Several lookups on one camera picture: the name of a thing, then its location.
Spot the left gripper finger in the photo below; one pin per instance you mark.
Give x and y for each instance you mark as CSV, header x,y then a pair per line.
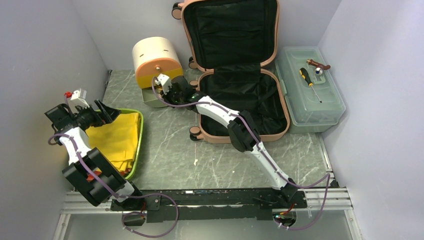
x,y
102,113
113,112

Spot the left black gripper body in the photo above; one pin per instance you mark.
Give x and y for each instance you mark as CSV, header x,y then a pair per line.
x,y
87,117

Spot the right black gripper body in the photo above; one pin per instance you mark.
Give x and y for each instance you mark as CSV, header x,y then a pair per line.
x,y
173,98

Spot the yellow trousers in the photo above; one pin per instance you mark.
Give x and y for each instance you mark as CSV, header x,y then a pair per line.
x,y
81,139

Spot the cream cylindrical drawer cabinet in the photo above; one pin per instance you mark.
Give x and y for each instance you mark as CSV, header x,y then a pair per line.
x,y
153,56

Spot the red white patterned cloth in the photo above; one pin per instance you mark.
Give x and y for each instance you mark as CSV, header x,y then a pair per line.
x,y
98,172

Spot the green plastic tray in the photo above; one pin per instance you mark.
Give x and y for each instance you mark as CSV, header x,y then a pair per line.
x,y
120,140

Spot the pink hard-shell suitcase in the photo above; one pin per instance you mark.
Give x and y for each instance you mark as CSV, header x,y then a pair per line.
x,y
232,42

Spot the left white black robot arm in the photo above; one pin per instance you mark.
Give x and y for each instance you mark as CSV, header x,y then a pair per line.
x,y
89,171

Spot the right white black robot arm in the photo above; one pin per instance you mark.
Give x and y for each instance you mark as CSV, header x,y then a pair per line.
x,y
242,130

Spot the black yellow screwdriver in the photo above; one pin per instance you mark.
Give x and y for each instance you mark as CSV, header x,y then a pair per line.
x,y
305,75

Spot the clear plastic storage box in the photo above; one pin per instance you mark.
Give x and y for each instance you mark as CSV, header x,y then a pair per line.
x,y
306,114

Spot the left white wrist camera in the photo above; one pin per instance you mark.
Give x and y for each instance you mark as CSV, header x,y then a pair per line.
x,y
77,97

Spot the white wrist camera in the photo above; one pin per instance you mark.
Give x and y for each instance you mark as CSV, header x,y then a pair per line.
x,y
164,81
77,97

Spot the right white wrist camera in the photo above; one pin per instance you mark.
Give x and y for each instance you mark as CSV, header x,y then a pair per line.
x,y
164,81

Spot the brown handled metal tool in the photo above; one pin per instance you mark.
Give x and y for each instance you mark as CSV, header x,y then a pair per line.
x,y
319,68

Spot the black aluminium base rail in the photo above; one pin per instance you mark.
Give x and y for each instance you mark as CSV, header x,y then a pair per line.
x,y
215,204

